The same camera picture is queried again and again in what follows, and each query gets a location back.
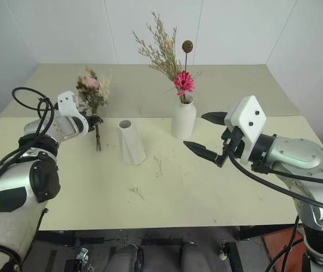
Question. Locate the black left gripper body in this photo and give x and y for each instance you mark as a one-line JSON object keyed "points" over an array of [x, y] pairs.
{"points": [[89, 122]]}

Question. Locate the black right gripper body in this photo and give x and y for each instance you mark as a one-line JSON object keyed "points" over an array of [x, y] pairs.
{"points": [[232, 140]]}

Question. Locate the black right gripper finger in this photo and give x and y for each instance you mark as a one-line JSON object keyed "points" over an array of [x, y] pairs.
{"points": [[201, 149], [214, 117]]}

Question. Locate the pale pink dried flower bouquet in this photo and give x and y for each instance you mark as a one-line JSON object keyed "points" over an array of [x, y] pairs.
{"points": [[93, 90]]}

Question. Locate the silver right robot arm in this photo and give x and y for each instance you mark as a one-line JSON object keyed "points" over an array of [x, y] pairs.
{"points": [[306, 170]]}

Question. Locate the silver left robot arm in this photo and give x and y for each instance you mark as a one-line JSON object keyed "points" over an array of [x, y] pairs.
{"points": [[17, 198]]}

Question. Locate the red flower dried grass bouquet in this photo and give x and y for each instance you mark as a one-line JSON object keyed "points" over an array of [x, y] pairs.
{"points": [[167, 56]]}

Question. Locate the white bottle-shaped vase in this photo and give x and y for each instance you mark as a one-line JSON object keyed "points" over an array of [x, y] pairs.
{"points": [[182, 120]]}

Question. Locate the twisted white ceramic vase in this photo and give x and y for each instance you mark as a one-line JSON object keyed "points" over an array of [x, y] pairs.
{"points": [[131, 143]]}

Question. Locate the small dried twig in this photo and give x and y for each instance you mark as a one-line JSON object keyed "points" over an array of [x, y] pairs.
{"points": [[159, 165], [136, 191]]}

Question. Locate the grey rounded shape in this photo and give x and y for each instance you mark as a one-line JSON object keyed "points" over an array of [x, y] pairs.
{"points": [[191, 259], [125, 260]]}

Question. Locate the orange floor mat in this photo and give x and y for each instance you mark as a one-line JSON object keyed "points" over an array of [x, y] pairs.
{"points": [[282, 246]]}

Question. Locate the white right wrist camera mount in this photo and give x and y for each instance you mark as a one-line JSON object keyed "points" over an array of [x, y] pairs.
{"points": [[248, 124]]}

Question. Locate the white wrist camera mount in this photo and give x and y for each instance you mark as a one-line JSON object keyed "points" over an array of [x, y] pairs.
{"points": [[66, 103], [248, 124]]}

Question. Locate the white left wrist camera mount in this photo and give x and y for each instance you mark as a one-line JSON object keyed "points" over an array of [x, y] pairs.
{"points": [[66, 103]]}

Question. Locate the black table frame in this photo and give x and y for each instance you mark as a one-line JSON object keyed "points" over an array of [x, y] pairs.
{"points": [[139, 233]]}

